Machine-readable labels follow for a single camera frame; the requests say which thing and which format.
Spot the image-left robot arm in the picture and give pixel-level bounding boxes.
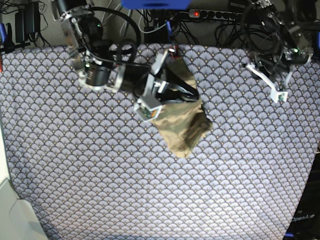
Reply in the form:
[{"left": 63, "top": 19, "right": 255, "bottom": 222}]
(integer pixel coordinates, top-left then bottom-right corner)
[{"left": 51, "top": 0, "right": 200, "bottom": 122}]

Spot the red black table clamp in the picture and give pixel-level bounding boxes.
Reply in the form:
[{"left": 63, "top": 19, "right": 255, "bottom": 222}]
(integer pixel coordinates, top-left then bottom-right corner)
[{"left": 170, "top": 44, "right": 181, "bottom": 60}]

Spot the black power strip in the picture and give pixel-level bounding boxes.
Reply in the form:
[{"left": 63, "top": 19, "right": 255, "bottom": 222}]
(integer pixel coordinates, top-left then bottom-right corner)
[{"left": 188, "top": 9, "right": 242, "bottom": 22}]

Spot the white plastic bin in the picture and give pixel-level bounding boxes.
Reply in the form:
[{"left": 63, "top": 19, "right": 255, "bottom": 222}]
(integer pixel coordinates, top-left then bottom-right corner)
[{"left": 0, "top": 127, "right": 47, "bottom": 240}]

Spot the image-right robot arm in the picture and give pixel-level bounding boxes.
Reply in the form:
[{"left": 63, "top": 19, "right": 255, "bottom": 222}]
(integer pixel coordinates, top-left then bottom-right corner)
[{"left": 240, "top": 0, "right": 313, "bottom": 103}]

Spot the black OpenArm box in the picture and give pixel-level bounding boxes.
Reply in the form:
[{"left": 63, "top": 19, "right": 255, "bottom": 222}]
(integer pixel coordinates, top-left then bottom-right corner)
[{"left": 283, "top": 153, "right": 320, "bottom": 240}]

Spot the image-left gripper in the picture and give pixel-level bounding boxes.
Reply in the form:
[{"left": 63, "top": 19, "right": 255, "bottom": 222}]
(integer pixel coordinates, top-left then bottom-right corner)
[{"left": 107, "top": 48, "right": 200, "bottom": 122}]

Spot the blue fan-pattern table cloth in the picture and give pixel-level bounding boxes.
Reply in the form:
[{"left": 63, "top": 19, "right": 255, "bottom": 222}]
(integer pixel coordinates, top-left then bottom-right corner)
[{"left": 0, "top": 45, "right": 320, "bottom": 240}]

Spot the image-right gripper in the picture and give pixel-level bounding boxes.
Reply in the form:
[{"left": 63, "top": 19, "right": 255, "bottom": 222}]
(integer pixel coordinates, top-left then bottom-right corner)
[{"left": 245, "top": 47, "right": 313, "bottom": 103}]

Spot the camouflage T-shirt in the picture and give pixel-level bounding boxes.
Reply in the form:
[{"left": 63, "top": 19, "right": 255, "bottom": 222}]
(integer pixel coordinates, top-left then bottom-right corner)
[{"left": 151, "top": 56, "right": 214, "bottom": 159}]

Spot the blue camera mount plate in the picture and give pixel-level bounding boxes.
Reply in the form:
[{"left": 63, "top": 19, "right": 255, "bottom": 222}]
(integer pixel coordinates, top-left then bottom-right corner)
[{"left": 121, "top": 0, "right": 191, "bottom": 10}]

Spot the black power adapter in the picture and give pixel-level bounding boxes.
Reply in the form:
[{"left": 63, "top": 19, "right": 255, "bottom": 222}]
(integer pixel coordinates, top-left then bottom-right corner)
[{"left": 14, "top": 1, "right": 41, "bottom": 43}]

